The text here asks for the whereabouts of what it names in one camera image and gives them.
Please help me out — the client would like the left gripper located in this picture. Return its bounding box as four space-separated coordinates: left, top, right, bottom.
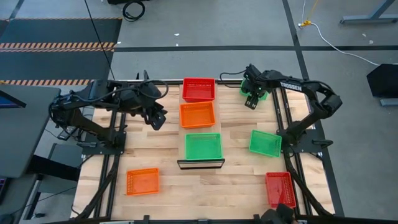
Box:
143 101 168 131

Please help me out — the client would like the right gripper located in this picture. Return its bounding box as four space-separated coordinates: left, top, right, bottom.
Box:
245 79 271 110

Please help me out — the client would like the green plastic basket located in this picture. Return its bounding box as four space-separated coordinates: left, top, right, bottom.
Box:
238 79 269 101
185 133 224 161
248 129 283 158

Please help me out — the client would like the orange plastic basket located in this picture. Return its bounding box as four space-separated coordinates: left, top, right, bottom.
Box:
126 167 160 197
179 101 216 129

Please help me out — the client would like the red plastic basket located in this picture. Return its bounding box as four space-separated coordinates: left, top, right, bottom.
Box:
265 171 297 208
182 77 216 103

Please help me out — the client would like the small black handheld device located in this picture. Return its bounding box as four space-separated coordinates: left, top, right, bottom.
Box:
57 126 75 141

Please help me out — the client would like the dark hazard-striped floor mat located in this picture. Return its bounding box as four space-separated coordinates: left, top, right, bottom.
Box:
0 17 123 85

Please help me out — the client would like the black box-shaped object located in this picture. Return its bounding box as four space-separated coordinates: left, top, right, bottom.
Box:
366 63 398 99

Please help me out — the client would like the grey desk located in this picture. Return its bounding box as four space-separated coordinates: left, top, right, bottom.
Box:
0 84 62 179

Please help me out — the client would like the grey metal foot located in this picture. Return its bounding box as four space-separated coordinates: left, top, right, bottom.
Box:
379 98 398 108

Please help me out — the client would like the grey metal table leg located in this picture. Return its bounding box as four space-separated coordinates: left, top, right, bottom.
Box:
340 0 398 26

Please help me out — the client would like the screen with blue display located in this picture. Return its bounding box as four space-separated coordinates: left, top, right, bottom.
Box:
0 90 27 109

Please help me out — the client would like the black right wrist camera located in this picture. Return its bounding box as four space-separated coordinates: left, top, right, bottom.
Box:
244 63 262 82

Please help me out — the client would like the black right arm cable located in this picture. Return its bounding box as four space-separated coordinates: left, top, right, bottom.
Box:
219 70 248 83

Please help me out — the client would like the raised shelf with black frame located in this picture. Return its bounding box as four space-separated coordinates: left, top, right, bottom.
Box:
176 81 226 170

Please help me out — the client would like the white floor cable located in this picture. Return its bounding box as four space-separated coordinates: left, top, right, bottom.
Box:
309 21 382 67

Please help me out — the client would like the thin black floor cable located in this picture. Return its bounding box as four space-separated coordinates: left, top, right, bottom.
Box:
83 0 115 78

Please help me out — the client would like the yellow cord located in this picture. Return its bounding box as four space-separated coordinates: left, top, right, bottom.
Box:
306 0 320 22

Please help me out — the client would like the coiled black cable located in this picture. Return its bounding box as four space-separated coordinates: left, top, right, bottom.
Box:
122 0 146 22

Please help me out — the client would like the black aluminium table frame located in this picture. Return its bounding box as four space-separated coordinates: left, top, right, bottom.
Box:
70 79 345 224

